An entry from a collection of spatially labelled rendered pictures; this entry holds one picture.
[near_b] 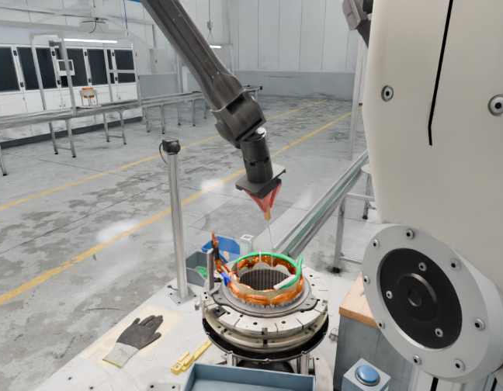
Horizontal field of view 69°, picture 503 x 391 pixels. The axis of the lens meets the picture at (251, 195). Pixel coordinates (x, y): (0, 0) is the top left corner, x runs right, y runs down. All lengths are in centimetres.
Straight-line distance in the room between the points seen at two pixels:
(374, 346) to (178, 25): 83
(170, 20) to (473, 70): 49
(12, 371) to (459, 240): 250
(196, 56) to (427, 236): 46
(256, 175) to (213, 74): 22
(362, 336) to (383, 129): 74
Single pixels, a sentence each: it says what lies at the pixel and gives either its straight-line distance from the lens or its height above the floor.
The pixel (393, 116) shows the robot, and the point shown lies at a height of 160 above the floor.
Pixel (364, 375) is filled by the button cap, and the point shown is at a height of 104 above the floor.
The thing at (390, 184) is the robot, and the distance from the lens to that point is 36.
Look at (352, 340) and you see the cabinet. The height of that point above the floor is 97.
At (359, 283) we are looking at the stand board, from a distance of 107.
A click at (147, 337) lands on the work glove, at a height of 80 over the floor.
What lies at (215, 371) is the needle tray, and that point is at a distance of 83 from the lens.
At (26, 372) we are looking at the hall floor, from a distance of 259.
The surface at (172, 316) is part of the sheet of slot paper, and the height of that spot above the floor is 78.
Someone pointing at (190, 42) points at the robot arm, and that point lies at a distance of 66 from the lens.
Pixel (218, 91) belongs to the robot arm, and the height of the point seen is 159.
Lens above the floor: 165
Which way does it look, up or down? 21 degrees down
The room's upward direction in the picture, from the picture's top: straight up
